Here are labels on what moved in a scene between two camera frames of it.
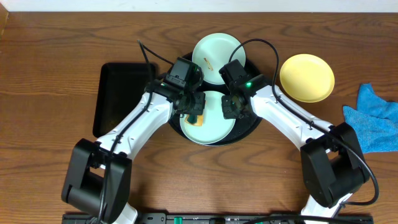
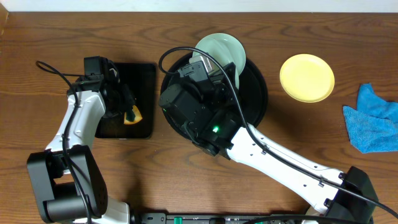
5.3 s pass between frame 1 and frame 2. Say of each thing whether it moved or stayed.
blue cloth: stayed
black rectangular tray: stayed
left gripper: moved
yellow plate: stayed
